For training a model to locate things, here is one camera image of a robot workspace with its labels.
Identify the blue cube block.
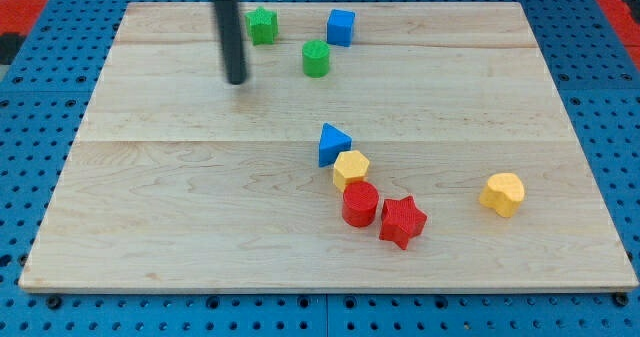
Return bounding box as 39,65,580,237
326,9,356,47

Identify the blue triangle block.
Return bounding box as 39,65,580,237
318,123,352,167

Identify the yellow hexagon block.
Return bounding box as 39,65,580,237
333,150,370,192

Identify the red cylinder block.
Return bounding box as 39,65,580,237
342,181,379,228

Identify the light wooden board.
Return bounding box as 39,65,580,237
19,2,638,294

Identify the red star block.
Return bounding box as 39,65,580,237
379,195,428,250

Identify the green cylinder block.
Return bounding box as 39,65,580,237
302,40,330,78

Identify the green star block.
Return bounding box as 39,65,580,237
245,6,279,45

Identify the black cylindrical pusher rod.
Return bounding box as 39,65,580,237
213,0,248,85

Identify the yellow heart block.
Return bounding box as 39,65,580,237
478,172,526,218

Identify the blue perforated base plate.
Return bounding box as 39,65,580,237
1,0,639,336

